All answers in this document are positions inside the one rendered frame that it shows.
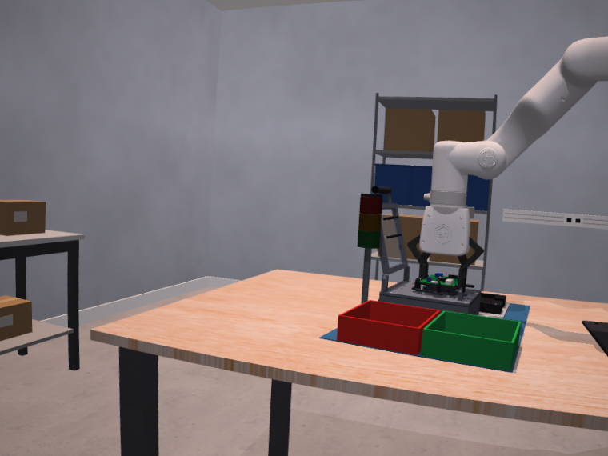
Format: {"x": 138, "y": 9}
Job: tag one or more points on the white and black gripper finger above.
{"x": 422, "y": 258}
{"x": 466, "y": 262}

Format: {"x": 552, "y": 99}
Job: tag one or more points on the red bin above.
{"x": 367, "y": 325}

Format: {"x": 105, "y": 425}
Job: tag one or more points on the green circuit board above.
{"x": 451, "y": 280}

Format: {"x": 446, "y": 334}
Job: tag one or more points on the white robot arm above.
{"x": 584, "y": 63}

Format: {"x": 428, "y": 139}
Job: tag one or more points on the green bin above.
{"x": 440, "y": 341}

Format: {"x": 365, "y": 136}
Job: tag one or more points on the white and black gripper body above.
{"x": 445, "y": 230}

